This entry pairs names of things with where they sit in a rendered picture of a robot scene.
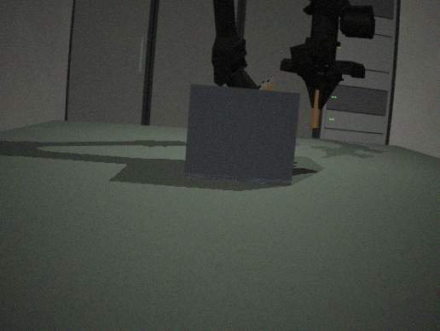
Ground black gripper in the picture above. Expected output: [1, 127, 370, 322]
[280, 32, 365, 109]

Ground brown wooden peg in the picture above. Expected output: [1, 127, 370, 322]
[311, 90, 320, 128]

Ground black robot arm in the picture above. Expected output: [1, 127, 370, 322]
[211, 0, 375, 89]

